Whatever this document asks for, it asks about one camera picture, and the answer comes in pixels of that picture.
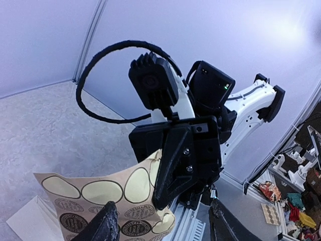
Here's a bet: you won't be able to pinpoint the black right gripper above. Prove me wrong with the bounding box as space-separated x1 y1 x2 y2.
129 115 222 210

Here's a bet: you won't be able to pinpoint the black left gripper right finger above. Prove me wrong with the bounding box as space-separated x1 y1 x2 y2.
209 198 261 241

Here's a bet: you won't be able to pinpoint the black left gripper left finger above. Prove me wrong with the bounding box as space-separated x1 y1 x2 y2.
72 201 119 241

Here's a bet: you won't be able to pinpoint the brown sticker sheet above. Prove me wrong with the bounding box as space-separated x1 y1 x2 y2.
34 150 175 240

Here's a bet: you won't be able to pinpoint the cream paper envelope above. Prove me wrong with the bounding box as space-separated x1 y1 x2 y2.
7 196 64 241

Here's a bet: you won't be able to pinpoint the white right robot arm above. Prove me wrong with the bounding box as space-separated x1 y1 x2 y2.
128 54 285 210

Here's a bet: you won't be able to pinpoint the spare sticker sheet outside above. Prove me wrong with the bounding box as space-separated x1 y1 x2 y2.
261 203 281 225

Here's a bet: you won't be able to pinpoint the colourful clutter pile outside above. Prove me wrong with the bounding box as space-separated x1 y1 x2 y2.
253 170 320 240

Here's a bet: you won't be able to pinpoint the white robot parts outside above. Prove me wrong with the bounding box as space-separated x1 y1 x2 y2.
272 148 317 191

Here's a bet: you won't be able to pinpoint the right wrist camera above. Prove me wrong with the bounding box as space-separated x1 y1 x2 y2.
128 52 195 124

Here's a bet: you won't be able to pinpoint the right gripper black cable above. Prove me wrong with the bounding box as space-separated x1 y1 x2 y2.
75 39 184 125

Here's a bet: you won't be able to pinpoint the left aluminium frame post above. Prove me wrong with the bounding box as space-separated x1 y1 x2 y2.
72 0 108 84

